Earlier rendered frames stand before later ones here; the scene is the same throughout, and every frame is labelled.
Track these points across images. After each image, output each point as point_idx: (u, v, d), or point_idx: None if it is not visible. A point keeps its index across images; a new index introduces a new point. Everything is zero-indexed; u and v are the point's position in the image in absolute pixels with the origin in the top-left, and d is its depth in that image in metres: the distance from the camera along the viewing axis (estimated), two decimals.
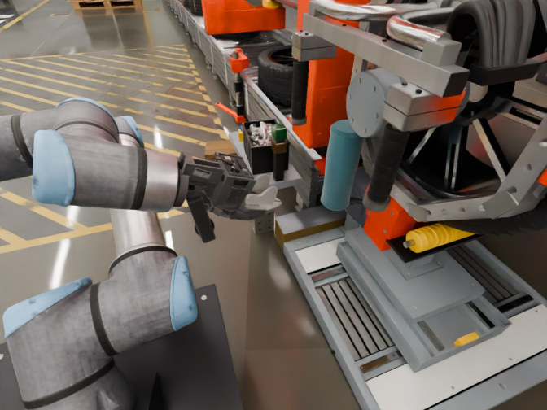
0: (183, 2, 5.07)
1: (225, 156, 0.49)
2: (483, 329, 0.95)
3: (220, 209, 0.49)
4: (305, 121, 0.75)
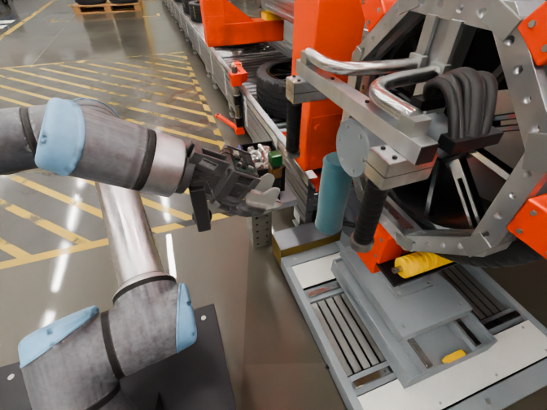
0: (183, 9, 5.11)
1: (234, 150, 0.48)
2: (469, 346, 1.00)
3: (220, 202, 0.48)
4: (299, 154, 0.80)
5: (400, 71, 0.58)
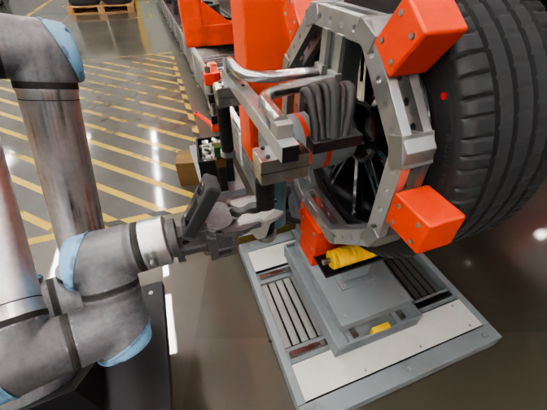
0: None
1: (216, 254, 0.58)
2: (396, 320, 1.10)
3: None
4: (234, 154, 0.86)
5: (304, 78, 0.64)
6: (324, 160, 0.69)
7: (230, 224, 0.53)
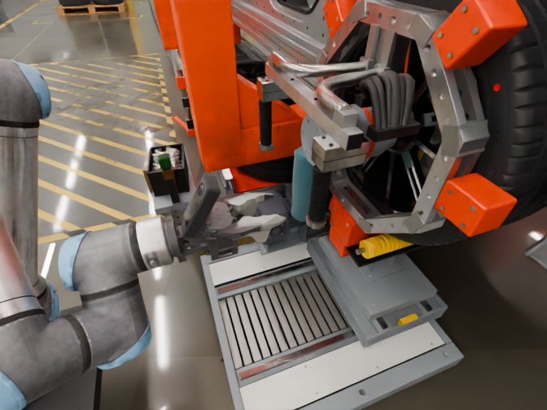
0: None
1: (216, 254, 0.58)
2: (422, 311, 1.13)
3: None
4: (272, 147, 0.89)
5: (351, 72, 0.67)
6: (366, 151, 0.72)
7: (229, 225, 0.53)
